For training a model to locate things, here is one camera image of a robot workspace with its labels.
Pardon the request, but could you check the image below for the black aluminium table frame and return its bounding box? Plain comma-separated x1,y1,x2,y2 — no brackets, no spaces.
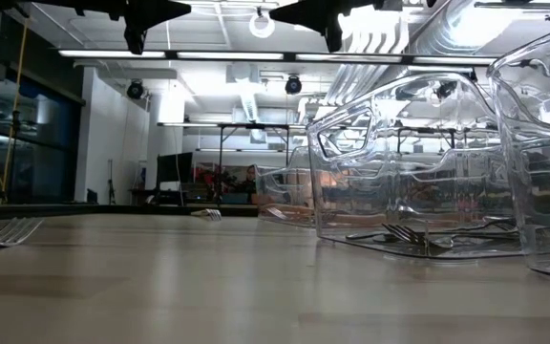
0,203,260,219

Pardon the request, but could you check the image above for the white-handled silver fork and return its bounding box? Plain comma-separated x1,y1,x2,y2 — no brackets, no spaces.
0,216,45,249
190,207,222,222

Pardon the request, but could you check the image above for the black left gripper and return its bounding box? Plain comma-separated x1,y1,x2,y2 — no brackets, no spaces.
122,0,193,55

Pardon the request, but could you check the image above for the silver ceiling air duct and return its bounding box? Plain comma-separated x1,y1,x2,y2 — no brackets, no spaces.
325,0,550,109

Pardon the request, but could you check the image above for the person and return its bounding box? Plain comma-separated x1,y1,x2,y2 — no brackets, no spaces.
239,164,259,195

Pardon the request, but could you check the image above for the black ceiling spotlight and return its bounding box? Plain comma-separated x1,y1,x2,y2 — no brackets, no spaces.
125,78,145,101
284,75,304,96

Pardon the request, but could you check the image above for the black background table frame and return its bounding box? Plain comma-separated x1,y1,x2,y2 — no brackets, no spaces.
158,120,296,204

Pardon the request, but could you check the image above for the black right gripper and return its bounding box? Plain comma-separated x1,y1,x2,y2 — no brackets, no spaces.
268,0,376,54

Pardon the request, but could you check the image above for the black monitor screen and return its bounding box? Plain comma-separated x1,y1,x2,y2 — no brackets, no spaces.
154,151,195,185

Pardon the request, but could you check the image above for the black tripod stand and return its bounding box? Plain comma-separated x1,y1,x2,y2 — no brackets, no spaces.
8,109,22,204

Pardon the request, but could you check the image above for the yellow cable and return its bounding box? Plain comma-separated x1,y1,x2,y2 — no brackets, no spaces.
0,9,31,202

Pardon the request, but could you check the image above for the orange-handled silver fork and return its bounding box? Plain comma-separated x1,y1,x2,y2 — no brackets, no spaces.
264,204,322,226

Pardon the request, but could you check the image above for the clear plastic bin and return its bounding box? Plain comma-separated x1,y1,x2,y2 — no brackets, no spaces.
254,145,318,229
306,71,528,262
487,18,550,283

